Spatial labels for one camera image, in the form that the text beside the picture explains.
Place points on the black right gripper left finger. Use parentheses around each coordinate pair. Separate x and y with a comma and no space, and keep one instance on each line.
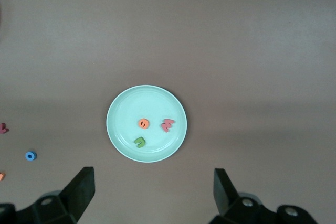
(81,190)

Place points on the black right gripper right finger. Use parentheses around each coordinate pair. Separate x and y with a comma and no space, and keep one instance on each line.
(223,192)

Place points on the green foam letter n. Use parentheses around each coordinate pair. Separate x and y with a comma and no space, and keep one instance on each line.
(139,141)

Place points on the pink foam letter w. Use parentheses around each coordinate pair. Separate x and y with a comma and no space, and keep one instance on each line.
(167,126)

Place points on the orange foam letter o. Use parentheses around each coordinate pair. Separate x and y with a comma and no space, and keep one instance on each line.
(140,123)

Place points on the blue foam letter o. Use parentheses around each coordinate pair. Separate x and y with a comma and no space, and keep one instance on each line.
(27,156)

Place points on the orange foam digit one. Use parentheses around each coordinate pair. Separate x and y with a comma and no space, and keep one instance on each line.
(1,176)

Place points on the dark red foam letter z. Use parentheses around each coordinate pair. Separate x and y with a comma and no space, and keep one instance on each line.
(3,129)

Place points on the green plate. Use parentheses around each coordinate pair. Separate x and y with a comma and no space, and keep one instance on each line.
(147,103)

